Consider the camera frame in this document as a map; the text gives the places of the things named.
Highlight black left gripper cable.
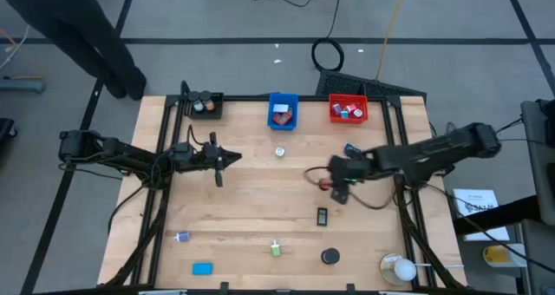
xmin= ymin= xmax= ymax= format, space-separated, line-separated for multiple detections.
xmin=185 ymin=123 xmax=206 ymax=149

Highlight black capped hourglass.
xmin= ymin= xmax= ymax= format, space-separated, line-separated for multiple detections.
xmin=321 ymin=247 xmax=341 ymax=266

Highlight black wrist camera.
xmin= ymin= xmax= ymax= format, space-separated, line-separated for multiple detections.
xmin=331 ymin=185 xmax=352 ymax=206
xmin=197 ymin=147 xmax=214 ymax=168

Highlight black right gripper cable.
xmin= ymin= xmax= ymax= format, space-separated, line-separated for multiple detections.
xmin=303 ymin=166 xmax=396 ymax=211

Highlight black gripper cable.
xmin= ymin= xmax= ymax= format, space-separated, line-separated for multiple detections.
xmin=185 ymin=123 xmax=206 ymax=149
xmin=303 ymin=166 xmax=396 ymax=211

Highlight black coiled cable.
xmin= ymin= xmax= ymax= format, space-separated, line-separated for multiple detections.
xmin=310 ymin=0 xmax=346 ymax=73

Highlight red plastic basket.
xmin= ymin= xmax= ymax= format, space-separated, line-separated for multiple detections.
xmin=328 ymin=93 xmax=369 ymax=125

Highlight black bar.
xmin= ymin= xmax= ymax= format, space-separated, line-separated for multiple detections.
xmin=453 ymin=194 xmax=543 ymax=238

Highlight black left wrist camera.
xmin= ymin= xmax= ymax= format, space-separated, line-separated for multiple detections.
xmin=197 ymin=147 xmax=214 ymax=168

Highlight thin white stick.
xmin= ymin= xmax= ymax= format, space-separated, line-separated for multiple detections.
xmin=415 ymin=262 xmax=465 ymax=270

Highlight white sand hourglass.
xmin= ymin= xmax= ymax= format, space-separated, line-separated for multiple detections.
xmin=187 ymin=90 xmax=205 ymax=113

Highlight black floor object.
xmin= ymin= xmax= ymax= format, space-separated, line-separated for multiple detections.
xmin=0 ymin=117 xmax=18 ymax=142

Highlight blue plastic basket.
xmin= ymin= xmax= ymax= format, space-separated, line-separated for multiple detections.
xmin=266 ymin=91 xmax=300 ymax=132

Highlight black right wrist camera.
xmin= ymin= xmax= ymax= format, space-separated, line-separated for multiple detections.
xmin=331 ymin=185 xmax=352 ymax=206

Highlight white printed booklet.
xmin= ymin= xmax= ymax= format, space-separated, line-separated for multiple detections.
xmin=452 ymin=188 xmax=512 ymax=243

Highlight orange sand hourglass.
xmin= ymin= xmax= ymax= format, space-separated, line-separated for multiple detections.
xmin=199 ymin=89 xmax=217 ymax=113

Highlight black metal table frame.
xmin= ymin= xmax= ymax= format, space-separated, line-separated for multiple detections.
xmin=103 ymin=81 xmax=467 ymax=290

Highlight black shallow tray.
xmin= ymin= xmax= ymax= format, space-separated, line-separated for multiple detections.
xmin=186 ymin=91 xmax=225 ymax=121

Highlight black floor mat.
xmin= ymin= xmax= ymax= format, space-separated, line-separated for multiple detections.
xmin=315 ymin=68 xmax=428 ymax=102

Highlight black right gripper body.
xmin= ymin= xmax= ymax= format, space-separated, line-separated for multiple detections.
xmin=329 ymin=154 xmax=370 ymax=186

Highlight person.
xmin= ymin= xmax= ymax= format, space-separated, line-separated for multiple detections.
xmin=0 ymin=0 xmax=147 ymax=102

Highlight yellow cable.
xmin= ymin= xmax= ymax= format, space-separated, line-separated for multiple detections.
xmin=375 ymin=0 xmax=410 ymax=82

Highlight grey box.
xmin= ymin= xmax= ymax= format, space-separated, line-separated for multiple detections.
xmin=518 ymin=219 xmax=555 ymax=295

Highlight white ball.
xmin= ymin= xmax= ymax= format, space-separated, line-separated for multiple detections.
xmin=393 ymin=259 xmax=418 ymax=283

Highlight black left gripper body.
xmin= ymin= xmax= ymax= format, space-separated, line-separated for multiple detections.
xmin=193 ymin=132 xmax=225 ymax=187

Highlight grey floor stand base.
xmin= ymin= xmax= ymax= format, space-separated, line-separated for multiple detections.
xmin=0 ymin=76 xmax=47 ymax=95

